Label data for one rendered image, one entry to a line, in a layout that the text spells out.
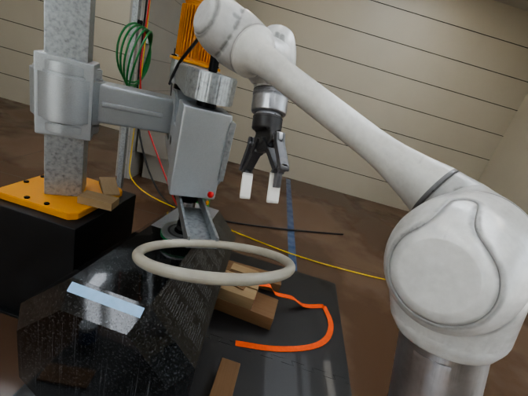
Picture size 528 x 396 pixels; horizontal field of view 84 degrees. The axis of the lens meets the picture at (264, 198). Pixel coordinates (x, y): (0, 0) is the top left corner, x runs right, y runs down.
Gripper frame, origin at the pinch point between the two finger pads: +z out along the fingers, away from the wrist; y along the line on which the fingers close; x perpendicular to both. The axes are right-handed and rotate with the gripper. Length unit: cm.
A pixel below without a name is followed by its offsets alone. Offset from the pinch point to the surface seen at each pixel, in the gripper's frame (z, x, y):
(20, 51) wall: -222, 166, 700
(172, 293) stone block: 47, -1, 63
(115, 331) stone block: 57, 21, 55
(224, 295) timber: 78, -63, 137
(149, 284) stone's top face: 43, 9, 64
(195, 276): 20.2, 13.4, 0.8
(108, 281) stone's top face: 42, 24, 68
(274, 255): 20.0, -22.1, 20.7
